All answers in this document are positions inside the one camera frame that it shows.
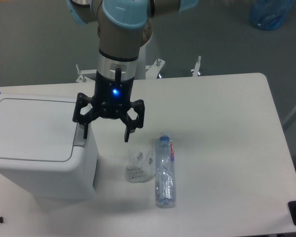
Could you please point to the crumpled clear plastic bag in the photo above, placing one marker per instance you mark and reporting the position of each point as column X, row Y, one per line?
column 141, row 164

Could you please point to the white plastic trash can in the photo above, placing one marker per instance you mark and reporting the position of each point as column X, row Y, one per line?
column 43, row 150

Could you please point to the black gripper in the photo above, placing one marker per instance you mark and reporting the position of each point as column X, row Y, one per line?
column 112, row 98

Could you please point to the clear plastic water bottle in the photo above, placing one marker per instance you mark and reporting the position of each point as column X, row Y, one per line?
column 165, row 181

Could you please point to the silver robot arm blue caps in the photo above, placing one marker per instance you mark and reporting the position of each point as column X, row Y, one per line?
column 121, row 26

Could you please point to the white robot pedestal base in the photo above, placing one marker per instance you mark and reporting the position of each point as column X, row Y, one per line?
column 150, row 66

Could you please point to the blue plastic bag on floor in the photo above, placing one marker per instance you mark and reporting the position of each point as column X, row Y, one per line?
column 269, row 14

